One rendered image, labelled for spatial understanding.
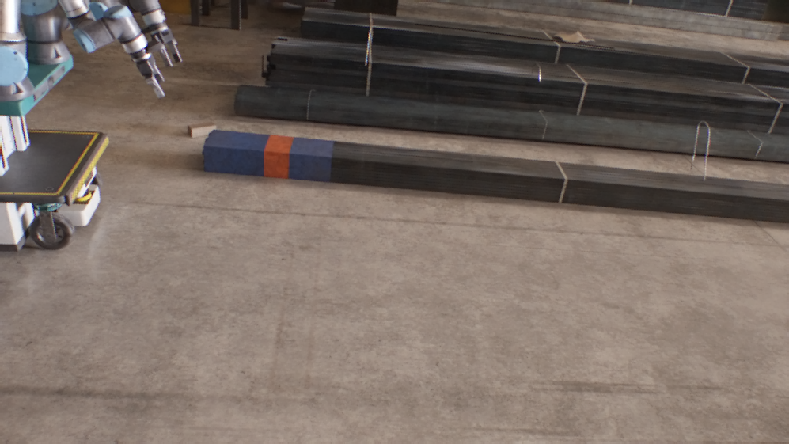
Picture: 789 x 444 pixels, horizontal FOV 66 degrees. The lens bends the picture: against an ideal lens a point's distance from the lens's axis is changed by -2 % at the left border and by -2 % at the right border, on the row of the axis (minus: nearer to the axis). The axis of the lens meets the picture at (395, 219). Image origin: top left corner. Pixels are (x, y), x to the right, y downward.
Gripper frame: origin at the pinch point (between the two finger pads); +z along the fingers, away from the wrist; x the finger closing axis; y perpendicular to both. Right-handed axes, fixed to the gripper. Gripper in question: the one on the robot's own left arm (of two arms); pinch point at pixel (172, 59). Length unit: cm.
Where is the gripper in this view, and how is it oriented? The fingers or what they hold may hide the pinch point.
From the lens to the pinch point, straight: 305.4
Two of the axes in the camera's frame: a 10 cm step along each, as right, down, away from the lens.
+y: 9.5, -2.7, -1.2
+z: 3.0, 8.8, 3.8
